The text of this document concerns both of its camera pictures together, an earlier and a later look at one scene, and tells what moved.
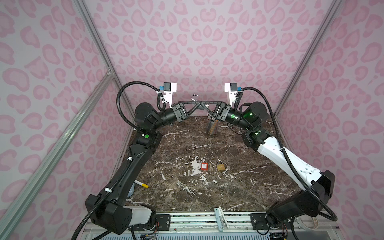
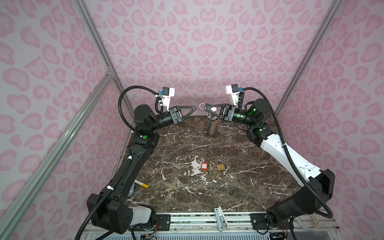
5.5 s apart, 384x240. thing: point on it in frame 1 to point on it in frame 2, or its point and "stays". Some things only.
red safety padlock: (204, 166) stays
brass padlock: (220, 166) stays
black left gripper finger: (182, 102) to (193, 107)
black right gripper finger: (209, 111) stays
